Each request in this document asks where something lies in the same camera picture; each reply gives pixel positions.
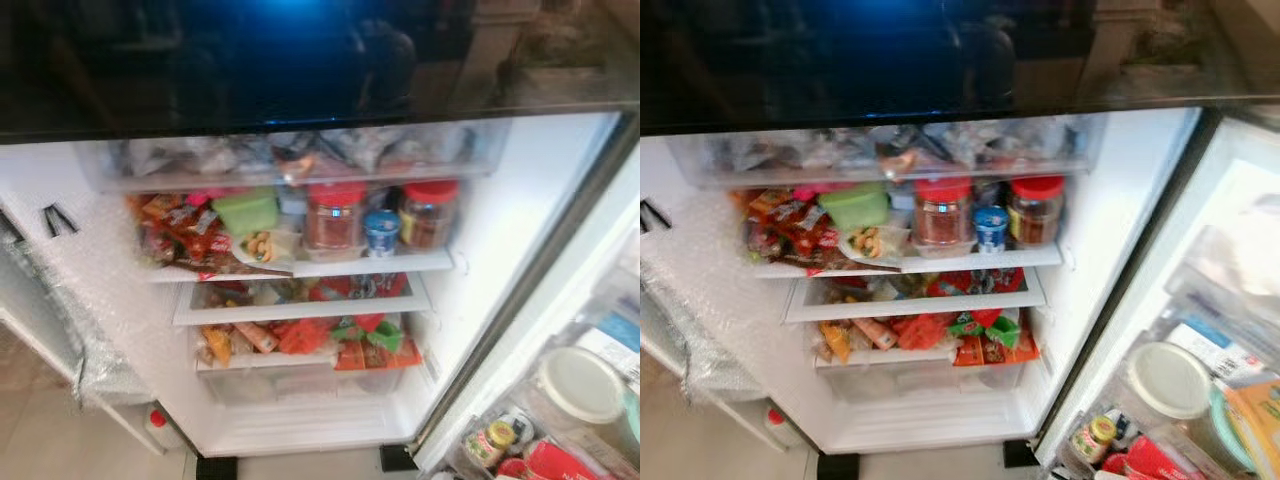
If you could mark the foil lined fridge door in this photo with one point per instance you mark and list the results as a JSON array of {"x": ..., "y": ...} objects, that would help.
[
  {"x": 690, "y": 340},
  {"x": 70, "y": 320}
]

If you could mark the white lined fridge door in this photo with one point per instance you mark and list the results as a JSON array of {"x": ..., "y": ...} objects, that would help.
[
  {"x": 1145, "y": 290},
  {"x": 510, "y": 345}
]

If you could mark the white fridge shelf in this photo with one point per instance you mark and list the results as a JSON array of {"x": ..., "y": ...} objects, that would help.
[
  {"x": 1010, "y": 258},
  {"x": 400, "y": 263}
]

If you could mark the white framed fridge tray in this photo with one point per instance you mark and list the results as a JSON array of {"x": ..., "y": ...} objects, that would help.
[
  {"x": 300, "y": 308},
  {"x": 910, "y": 305}
]

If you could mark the black fridge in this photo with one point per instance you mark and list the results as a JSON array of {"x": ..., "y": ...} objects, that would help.
[
  {"x": 900, "y": 60},
  {"x": 300, "y": 60}
]

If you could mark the black fridge foot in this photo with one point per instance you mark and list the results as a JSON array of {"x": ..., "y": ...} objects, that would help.
[
  {"x": 216, "y": 469},
  {"x": 838, "y": 467},
  {"x": 1021, "y": 454},
  {"x": 399, "y": 458}
]

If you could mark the red snack packet pile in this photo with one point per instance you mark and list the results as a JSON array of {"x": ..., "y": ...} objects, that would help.
[
  {"x": 795, "y": 230},
  {"x": 185, "y": 235}
]

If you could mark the blue white carton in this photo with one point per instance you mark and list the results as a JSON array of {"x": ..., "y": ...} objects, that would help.
[
  {"x": 615, "y": 345},
  {"x": 1215, "y": 350}
]

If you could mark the green lidded food container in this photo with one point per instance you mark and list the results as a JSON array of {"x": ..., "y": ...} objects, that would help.
[
  {"x": 246, "y": 212},
  {"x": 853, "y": 207}
]

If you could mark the white lid large jar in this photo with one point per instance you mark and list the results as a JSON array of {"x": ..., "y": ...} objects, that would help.
[
  {"x": 1168, "y": 380},
  {"x": 580, "y": 385}
]

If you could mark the clear chiller drawer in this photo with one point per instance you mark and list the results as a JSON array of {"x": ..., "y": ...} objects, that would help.
[
  {"x": 250, "y": 160},
  {"x": 850, "y": 155}
]

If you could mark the orange yellow snack packet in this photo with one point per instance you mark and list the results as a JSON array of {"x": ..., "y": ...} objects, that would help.
[
  {"x": 216, "y": 345},
  {"x": 834, "y": 342}
]

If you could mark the white food picture packet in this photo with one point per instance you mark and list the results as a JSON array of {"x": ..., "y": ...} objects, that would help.
[
  {"x": 872, "y": 243},
  {"x": 262, "y": 248}
]

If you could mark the teal plate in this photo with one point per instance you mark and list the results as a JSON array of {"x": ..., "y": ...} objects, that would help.
[
  {"x": 633, "y": 425},
  {"x": 1232, "y": 430}
]

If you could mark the red lid jar dark contents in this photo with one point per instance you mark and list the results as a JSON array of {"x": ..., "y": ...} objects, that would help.
[
  {"x": 430, "y": 220},
  {"x": 1036, "y": 216}
]

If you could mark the tan snack packet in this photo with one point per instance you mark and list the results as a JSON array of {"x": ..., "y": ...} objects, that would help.
[
  {"x": 257, "y": 337},
  {"x": 876, "y": 333}
]

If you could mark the red cap white bottle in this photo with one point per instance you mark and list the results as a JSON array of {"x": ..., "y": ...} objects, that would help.
[
  {"x": 159, "y": 428},
  {"x": 776, "y": 426}
]

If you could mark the blue white cup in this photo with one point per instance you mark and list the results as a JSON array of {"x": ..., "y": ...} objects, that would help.
[
  {"x": 990, "y": 230},
  {"x": 381, "y": 235}
]

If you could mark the red plastic package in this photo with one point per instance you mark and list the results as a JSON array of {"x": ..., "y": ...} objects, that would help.
[
  {"x": 1145, "y": 462},
  {"x": 550, "y": 465}
]

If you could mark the yellow lid small jar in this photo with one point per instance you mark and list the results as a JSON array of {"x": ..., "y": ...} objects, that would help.
[
  {"x": 1093, "y": 438},
  {"x": 492, "y": 440}
]

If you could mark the clear crisper drawer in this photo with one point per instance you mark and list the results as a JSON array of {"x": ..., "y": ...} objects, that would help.
[
  {"x": 300, "y": 385},
  {"x": 920, "y": 382}
]

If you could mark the green snack packet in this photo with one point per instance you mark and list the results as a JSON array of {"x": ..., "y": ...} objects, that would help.
[
  {"x": 375, "y": 332},
  {"x": 990, "y": 328}
]

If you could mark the orange packet stack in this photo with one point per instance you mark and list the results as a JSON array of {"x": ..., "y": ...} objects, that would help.
[
  {"x": 385, "y": 357},
  {"x": 1005, "y": 352}
]

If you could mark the yellow carton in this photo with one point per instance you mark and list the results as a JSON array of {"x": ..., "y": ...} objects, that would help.
[{"x": 1258, "y": 425}]

